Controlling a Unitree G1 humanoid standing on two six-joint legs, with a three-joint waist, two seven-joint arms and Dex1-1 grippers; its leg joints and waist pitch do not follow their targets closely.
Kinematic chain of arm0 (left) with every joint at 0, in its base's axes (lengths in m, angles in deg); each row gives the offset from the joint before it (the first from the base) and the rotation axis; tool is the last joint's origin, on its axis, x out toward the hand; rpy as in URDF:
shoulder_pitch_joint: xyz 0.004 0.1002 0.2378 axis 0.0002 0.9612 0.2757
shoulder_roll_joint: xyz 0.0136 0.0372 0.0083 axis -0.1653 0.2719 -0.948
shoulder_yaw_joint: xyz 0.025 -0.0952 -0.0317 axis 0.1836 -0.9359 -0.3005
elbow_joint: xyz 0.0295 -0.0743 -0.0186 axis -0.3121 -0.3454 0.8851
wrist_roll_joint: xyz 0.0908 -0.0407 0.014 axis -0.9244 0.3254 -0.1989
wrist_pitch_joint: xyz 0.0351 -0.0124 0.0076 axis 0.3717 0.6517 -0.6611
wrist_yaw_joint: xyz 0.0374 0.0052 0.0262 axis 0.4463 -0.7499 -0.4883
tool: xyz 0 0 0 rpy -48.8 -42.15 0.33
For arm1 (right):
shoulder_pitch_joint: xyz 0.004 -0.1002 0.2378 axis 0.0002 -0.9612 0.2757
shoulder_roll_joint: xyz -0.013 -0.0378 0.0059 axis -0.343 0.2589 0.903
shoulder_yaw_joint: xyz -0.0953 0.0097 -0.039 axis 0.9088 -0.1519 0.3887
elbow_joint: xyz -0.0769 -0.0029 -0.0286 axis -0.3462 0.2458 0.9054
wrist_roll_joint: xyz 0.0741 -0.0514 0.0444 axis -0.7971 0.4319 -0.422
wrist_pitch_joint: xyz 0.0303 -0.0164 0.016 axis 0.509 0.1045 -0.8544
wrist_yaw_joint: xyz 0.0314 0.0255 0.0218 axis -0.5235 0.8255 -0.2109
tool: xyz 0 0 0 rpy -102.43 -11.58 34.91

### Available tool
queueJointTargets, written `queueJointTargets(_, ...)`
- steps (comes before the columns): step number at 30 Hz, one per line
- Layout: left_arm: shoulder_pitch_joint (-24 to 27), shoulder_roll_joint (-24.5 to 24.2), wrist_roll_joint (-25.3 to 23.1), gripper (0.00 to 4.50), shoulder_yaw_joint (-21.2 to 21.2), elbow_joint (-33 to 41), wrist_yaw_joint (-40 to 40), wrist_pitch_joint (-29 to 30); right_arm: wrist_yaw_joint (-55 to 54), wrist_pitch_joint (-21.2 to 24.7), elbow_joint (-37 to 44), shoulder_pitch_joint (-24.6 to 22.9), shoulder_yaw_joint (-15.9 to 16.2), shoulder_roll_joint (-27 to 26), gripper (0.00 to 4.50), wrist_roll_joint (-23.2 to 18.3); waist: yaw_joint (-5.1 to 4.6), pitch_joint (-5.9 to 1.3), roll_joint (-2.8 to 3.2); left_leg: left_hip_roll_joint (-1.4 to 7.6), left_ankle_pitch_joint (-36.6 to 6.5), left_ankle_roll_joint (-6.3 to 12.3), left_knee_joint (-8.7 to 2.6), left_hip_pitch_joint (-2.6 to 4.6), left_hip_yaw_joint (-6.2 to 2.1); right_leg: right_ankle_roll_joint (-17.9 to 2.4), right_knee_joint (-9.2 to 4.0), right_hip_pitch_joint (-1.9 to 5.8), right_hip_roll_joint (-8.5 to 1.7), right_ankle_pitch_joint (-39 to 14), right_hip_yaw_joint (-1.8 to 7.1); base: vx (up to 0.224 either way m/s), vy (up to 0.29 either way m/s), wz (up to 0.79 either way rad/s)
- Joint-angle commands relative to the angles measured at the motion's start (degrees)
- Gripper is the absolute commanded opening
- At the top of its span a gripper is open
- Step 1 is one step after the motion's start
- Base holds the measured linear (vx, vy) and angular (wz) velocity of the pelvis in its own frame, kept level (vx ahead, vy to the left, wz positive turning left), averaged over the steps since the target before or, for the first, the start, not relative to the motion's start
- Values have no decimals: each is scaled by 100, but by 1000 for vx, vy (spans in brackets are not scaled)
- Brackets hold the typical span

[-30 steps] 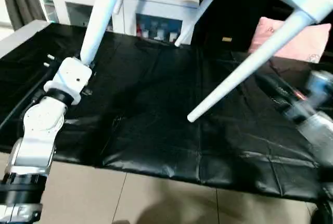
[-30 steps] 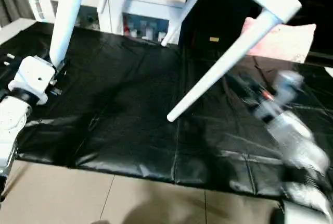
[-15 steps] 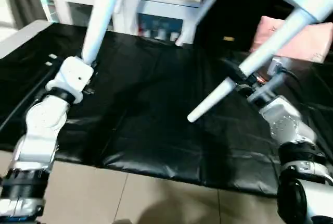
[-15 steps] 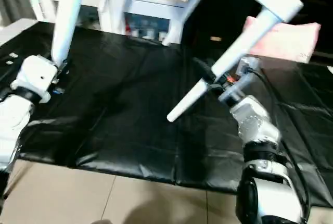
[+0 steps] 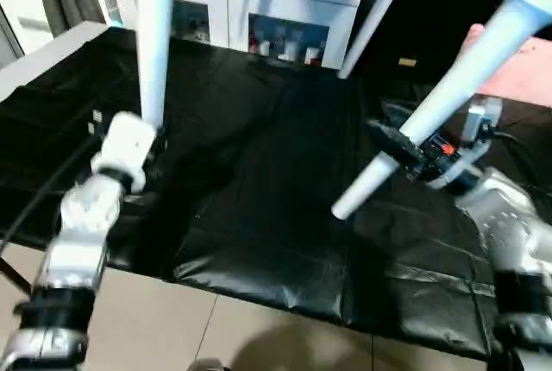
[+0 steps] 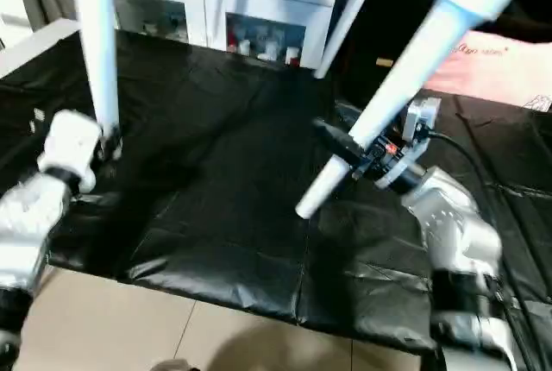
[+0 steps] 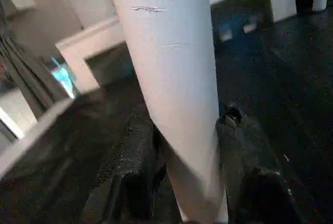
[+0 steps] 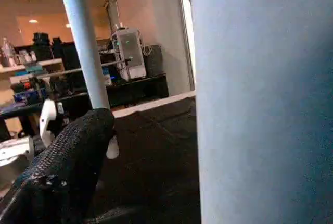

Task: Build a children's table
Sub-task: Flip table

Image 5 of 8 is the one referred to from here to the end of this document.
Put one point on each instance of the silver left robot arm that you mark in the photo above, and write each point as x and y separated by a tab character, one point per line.
73	250

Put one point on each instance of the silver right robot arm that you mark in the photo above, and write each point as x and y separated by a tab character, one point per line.
513	242

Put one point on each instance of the black sofa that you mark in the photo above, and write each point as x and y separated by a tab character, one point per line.
388	86

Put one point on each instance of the small yellow label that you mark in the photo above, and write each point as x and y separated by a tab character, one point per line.
408	62

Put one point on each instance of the pink printed pillow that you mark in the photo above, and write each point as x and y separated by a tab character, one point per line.
528	78

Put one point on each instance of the black work mat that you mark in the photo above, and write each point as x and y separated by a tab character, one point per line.
259	172

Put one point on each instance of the white glass-door cabinet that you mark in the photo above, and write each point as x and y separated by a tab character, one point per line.
207	0

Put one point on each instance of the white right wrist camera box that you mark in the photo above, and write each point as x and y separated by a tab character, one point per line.
481	121

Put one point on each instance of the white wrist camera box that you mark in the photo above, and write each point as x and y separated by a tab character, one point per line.
481	121
125	151

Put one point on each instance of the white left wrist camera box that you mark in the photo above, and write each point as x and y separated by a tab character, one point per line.
125	151

